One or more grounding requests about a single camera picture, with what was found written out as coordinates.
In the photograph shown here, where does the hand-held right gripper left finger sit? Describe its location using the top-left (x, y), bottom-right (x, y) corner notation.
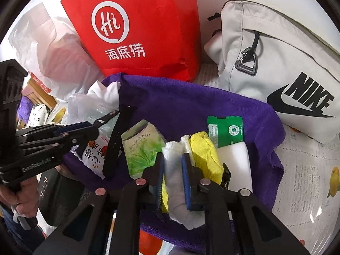
top-left (33, 153), bottom-right (166, 255)

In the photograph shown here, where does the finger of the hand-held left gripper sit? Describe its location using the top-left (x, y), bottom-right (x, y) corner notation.
top-left (18, 131), bottom-right (100, 155)
top-left (16, 110), bottom-right (120, 136)

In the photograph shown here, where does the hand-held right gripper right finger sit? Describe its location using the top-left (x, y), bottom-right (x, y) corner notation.
top-left (181, 153), bottom-right (311, 255)

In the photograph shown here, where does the clear plastic packet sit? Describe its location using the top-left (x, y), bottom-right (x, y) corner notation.
top-left (67, 93), bottom-right (120, 139)

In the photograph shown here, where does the white cloth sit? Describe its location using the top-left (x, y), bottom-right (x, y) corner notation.
top-left (162, 135), bottom-right (206, 230)

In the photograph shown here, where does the orange-print white packet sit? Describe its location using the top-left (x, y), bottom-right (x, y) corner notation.
top-left (80, 135), bottom-right (111, 178)

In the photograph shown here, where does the yellow pouch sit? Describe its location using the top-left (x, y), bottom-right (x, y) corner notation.
top-left (161, 131), bottom-right (231, 213)

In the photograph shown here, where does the green tissue pack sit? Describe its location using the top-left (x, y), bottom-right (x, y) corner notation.
top-left (121, 119), bottom-right (168, 180)

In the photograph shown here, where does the black strap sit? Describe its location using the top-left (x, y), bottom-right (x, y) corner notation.
top-left (102, 106), bottom-right (139, 179)

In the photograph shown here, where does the white sponge block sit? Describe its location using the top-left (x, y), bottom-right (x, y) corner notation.
top-left (216, 141), bottom-right (253, 192)

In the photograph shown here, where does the green sachet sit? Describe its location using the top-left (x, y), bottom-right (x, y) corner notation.
top-left (207, 115), bottom-right (244, 148)

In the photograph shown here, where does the person's left forearm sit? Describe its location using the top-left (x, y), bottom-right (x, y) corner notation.
top-left (0, 207), bottom-right (36, 255)

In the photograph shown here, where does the person's left hand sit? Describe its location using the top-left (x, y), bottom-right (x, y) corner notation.
top-left (0, 175), bottom-right (40, 218)

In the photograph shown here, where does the purple plush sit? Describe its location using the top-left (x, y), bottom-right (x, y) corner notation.
top-left (17, 96), bottom-right (30, 123)

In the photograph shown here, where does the polka dot pillow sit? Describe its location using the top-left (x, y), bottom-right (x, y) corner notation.
top-left (25, 103), bottom-right (50, 129)

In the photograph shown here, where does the wooden headboard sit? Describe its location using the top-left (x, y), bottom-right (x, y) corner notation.
top-left (23, 77), bottom-right (57, 109)

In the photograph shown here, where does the white plastic shopping bag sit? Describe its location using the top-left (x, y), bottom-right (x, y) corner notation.
top-left (8, 2), bottom-right (107, 101)

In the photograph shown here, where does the dark tin box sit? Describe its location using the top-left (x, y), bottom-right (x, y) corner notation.
top-left (37, 166), bottom-right (88, 226)

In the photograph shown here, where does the purple towel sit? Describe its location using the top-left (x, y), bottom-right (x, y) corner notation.
top-left (62, 74), bottom-right (286, 247)

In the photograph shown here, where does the fruit-printed tablecloth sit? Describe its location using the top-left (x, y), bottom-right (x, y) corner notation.
top-left (34, 64), bottom-right (340, 255)

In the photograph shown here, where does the red paper bag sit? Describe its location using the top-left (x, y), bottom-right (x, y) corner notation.
top-left (61, 0), bottom-right (201, 83)

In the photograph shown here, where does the beige waist bag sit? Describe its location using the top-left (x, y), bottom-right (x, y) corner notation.
top-left (204, 0), bottom-right (340, 144)

